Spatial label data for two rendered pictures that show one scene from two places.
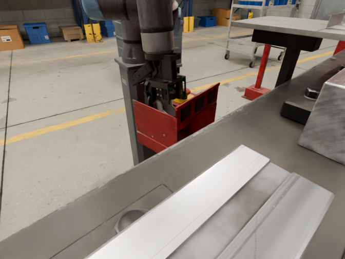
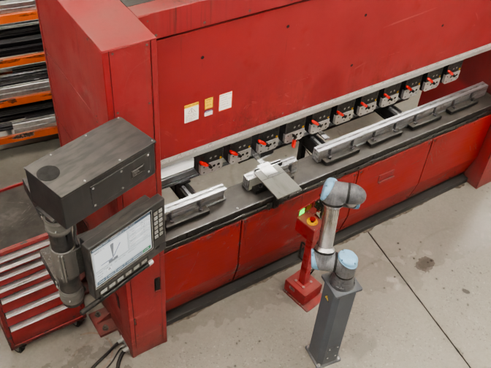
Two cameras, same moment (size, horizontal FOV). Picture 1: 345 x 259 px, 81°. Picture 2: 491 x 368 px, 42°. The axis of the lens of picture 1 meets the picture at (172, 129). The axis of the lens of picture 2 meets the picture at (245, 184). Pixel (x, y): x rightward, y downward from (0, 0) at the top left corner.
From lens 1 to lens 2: 4.38 m
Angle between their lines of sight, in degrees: 102
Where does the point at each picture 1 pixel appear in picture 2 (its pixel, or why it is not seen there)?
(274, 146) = (301, 171)
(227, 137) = (310, 174)
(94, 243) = (334, 158)
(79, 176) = (393, 358)
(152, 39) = not seen: hidden behind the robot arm
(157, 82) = not seen: hidden behind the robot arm
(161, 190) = (326, 161)
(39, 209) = (412, 330)
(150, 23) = not seen: hidden behind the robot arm
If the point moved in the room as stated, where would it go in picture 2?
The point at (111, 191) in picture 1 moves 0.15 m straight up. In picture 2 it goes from (334, 168) to (337, 151)
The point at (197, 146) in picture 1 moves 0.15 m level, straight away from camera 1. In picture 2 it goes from (318, 174) to (313, 188)
